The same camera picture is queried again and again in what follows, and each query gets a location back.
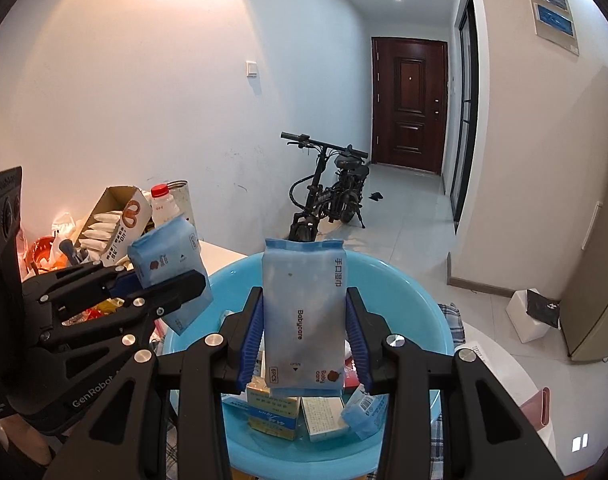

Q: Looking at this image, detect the strawberry milk bottle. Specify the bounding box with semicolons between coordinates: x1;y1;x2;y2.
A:
150;183;182;228

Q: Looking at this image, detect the open cardboard snack box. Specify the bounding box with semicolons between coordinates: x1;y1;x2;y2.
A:
75;185;152;266

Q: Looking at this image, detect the blue plaid cloth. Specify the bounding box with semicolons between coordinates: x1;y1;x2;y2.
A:
159;288;461;479

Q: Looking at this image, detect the pink plastic cup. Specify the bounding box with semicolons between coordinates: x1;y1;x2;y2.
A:
521;387;551;431

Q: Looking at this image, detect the person left hand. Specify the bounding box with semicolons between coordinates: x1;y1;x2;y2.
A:
0;414;52;466

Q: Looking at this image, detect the wall electrical panel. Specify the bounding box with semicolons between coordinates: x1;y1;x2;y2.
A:
531;0;580;56

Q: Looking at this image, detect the white text box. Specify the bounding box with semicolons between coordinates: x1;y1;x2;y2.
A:
302;396;348;442

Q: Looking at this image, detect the blue plastic basin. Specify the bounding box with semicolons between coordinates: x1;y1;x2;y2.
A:
164;246;454;479

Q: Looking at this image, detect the dark red door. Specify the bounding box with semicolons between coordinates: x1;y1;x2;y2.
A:
371;37;448;174

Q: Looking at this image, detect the blue wet wipes pack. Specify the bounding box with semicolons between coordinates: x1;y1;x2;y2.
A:
262;240;347;398

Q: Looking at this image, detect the red white cigarette pack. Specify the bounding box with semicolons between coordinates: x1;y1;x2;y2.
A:
343;342;360;391

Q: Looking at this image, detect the white floor box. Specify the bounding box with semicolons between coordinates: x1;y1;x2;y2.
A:
506;288;559;344

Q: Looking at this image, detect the white wall switch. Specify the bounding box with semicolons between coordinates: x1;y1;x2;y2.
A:
246;61;258;78

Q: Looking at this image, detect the black electric bicycle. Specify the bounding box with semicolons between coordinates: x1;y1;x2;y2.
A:
280;132;369;243

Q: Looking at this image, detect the red snack bag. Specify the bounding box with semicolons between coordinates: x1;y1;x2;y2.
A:
24;236;69;274

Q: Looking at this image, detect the gold blue cigarette carton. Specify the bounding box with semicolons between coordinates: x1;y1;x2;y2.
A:
246;377;301;441

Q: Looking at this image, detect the small blue tissue pack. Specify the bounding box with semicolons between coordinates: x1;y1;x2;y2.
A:
341;385;389;440

